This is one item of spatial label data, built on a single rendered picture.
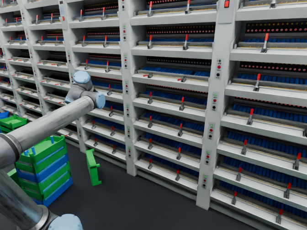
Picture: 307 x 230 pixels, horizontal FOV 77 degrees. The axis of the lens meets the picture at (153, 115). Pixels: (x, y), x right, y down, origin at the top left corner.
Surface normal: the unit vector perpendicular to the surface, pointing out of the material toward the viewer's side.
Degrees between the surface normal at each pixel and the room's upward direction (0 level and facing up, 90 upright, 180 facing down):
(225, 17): 90
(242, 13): 109
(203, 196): 90
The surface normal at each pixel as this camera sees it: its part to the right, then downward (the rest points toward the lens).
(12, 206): 0.73, 0.36
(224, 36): -0.55, 0.29
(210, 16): -0.52, 0.58
